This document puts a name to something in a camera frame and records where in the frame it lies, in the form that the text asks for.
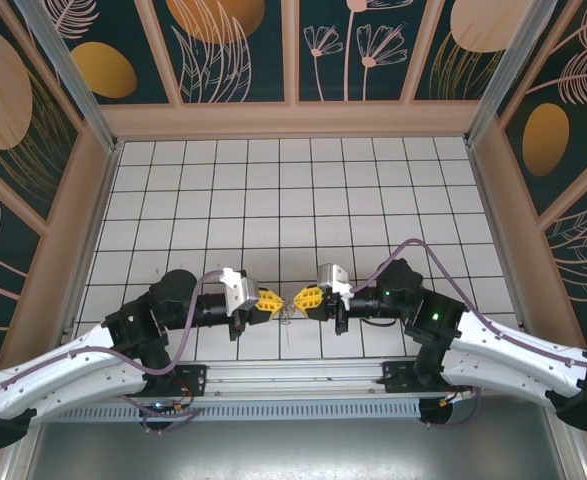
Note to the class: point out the aluminium frame post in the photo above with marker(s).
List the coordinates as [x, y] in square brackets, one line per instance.
[507, 75]
[80, 85]

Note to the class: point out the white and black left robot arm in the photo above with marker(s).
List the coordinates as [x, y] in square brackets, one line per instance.
[48, 370]

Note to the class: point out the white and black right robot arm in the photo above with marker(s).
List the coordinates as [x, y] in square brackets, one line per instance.
[513, 345]

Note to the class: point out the grey metal base sheet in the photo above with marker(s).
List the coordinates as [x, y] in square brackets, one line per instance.
[293, 450]

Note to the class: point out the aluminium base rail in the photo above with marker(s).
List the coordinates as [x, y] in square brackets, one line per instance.
[298, 377]

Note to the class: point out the aluminium side rail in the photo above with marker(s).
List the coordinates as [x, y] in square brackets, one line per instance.
[97, 240]
[500, 240]

